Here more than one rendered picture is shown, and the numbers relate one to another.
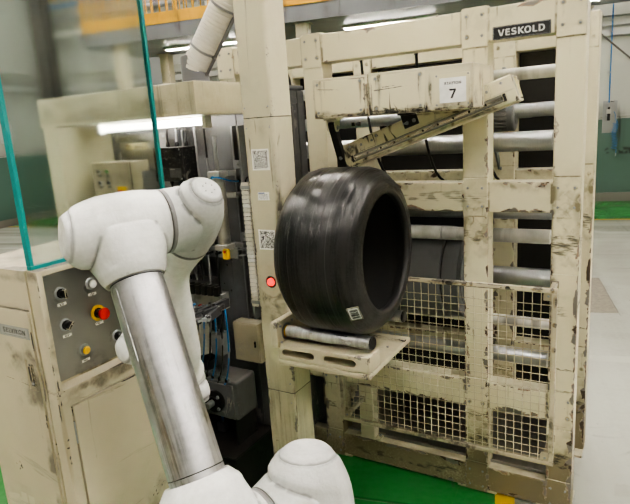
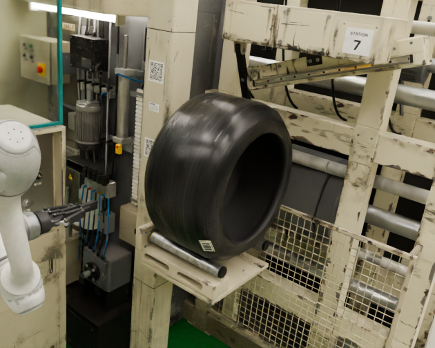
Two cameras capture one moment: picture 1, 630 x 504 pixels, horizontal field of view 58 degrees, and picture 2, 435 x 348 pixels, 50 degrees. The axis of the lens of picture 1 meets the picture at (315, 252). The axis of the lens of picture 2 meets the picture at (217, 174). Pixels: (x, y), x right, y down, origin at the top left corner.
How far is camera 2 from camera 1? 47 cm
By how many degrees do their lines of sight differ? 9
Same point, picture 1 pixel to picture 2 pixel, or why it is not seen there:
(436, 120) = (339, 65)
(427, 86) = (333, 32)
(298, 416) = (155, 307)
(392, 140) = (293, 74)
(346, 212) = (215, 150)
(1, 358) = not seen: outside the picture
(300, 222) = (172, 148)
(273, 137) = (170, 53)
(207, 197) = (9, 148)
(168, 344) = not seen: outside the picture
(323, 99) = (233, 21)
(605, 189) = not seen: outside the picture
